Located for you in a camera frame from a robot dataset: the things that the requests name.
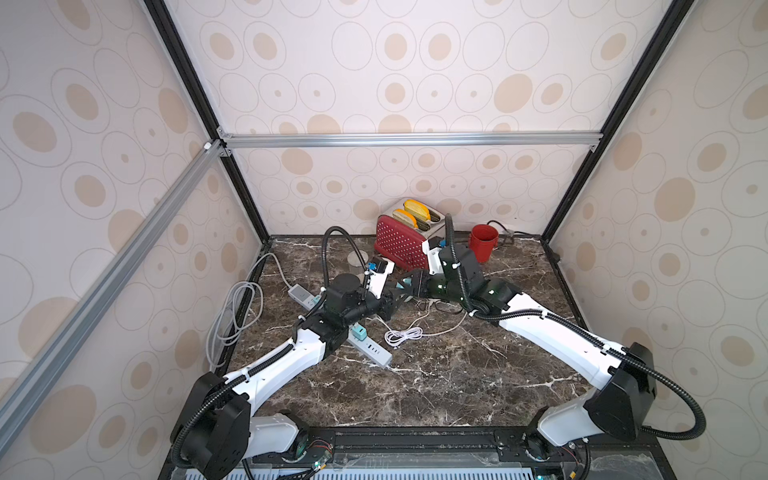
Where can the clear jar with rice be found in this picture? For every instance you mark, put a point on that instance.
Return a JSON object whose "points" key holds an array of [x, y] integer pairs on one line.
{"points": [[357, 263]]}

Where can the white power strip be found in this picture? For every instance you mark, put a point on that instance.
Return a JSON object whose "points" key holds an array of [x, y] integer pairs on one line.
{"points": [[312, 331]]}

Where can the yellow toast slice back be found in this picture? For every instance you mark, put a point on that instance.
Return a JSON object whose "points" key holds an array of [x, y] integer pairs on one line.
{"points": [[417, 210]]}

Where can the yellow toast slice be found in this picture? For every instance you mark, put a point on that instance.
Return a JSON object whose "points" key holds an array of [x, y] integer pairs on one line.
{"points": [[406, 218], [417, 210]]}

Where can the teal charger with white cable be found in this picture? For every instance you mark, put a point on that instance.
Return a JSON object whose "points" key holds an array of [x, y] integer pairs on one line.
{"points": [[394, 338]]}

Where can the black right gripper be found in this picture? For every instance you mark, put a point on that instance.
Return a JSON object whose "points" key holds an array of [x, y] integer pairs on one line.
{"points": [[417, 285]]}

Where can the red plastic cup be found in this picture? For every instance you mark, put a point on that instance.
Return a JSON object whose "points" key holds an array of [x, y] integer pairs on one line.
{"points": [[482, 241]]}

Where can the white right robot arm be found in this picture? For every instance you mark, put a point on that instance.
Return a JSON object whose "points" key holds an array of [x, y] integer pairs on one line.
{"points": [[623, 379]]}

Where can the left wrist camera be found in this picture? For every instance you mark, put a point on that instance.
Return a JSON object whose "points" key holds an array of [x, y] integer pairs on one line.
{"points": [[378, 270]]}

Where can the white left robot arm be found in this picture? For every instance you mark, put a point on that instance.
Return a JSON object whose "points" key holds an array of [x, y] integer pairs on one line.
{"points": [[219, 428]]}

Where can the red polka dot toaster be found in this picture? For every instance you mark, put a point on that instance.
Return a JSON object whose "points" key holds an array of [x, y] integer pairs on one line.
{"points": [[403, 245]]}

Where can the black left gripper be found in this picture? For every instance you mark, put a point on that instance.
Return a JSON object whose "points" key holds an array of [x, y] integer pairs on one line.
{"points": [[385, 305]]}

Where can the yellow toast slice front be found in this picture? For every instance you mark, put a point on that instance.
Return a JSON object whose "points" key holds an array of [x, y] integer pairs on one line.
{"points": [[406, 218]]}

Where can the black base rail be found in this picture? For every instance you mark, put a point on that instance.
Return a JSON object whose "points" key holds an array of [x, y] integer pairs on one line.
{"points": [[435, 453]]}

